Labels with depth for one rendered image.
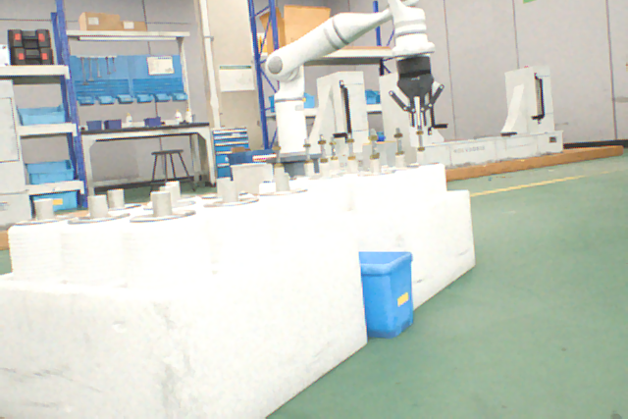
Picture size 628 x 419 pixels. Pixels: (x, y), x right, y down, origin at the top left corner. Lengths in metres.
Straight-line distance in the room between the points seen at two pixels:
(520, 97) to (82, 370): 4.53
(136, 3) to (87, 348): 9.45
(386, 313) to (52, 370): 0.48
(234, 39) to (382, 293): 7.14
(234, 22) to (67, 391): 7.40
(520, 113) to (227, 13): 4.43
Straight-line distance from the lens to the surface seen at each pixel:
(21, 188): 3.14
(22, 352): 0.83
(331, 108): 3.80
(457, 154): 4.21
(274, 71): 1.80
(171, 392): 0.62
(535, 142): 4.80
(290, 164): 1.76
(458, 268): 1.30
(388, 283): 0.92
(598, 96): 6.98
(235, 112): 7.76
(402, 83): 1.33
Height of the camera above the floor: 0.31
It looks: 3 degrees down
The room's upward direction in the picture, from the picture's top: 6 degrees counter-clockwise
